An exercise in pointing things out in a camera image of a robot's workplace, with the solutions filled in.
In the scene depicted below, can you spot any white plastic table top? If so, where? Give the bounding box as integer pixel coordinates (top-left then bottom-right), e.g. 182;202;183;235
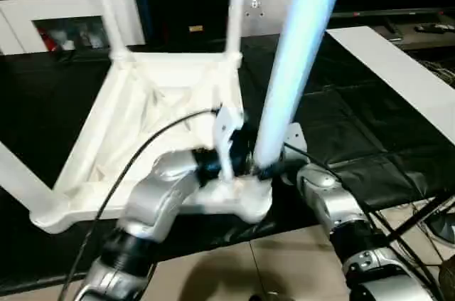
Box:
28;49;274;236

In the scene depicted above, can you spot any white plastic table leg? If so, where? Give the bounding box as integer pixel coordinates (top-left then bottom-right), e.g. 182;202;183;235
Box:
223;0;250;60
0;142;55;211
253;0;352;171
85;0;133;64

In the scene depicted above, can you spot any black work mat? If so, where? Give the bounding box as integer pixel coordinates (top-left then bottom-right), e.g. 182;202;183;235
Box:
0;29;455;295

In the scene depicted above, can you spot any white flat sheet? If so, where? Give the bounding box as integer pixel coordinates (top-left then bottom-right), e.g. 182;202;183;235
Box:
326;26;455;147

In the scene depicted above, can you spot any black stand leg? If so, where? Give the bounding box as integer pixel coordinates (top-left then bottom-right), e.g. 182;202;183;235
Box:
381;194;455;243

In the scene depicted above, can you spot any grey cushion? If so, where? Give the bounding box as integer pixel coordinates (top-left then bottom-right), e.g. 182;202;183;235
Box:
239;0;296;37

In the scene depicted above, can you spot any grey floor device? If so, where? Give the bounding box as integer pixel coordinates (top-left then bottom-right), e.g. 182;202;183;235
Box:
424;210;455;246

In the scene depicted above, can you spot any black flat screen stand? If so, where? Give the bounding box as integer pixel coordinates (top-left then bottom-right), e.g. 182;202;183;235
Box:
331;8;455;40

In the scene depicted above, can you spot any white cabinet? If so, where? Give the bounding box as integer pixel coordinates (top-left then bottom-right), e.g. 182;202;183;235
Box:
0;0;143;56

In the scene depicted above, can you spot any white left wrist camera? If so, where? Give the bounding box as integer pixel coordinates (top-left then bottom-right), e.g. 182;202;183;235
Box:
212;105;247;182

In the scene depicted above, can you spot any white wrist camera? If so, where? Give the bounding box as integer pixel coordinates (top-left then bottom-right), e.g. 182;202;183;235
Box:
212;105;247;182
279;122;309;188

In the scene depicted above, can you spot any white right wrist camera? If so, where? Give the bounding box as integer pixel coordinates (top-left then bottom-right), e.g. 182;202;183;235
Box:
279;122;309;188

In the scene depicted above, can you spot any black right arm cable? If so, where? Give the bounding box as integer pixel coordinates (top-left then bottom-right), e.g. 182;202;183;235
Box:
284;142;441;295

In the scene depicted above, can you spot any thin white cable bundle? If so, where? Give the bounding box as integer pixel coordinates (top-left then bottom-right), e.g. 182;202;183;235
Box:
417;58;455;88

